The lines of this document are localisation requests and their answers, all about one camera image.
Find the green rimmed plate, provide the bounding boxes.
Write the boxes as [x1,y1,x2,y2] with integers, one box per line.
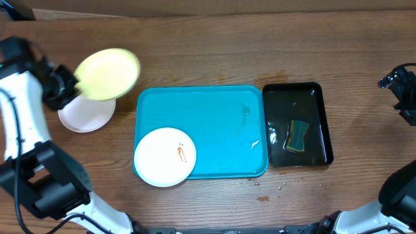
[74,48,141,101]

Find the green yellow sponge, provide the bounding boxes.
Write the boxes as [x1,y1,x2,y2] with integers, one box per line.
[285,120,309,153]

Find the white plate with sauce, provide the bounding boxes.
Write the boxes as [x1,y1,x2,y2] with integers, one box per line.
[133,127,197,187]

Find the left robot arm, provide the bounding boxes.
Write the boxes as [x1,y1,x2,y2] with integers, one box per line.
[1,36,147,233]

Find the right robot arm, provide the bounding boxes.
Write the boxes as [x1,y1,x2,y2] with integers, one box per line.
[294,62,415,234]

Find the black water tray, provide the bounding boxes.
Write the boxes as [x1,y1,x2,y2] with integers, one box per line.
[263,82,334,167]

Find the teal plastic tray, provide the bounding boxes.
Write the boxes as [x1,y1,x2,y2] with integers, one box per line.
[135,85,268,179]

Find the dark object top-left corner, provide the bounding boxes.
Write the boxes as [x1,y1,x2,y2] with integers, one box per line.
[1,0,36,21]

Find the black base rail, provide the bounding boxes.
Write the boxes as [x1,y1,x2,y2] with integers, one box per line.
[141,224,316,234]

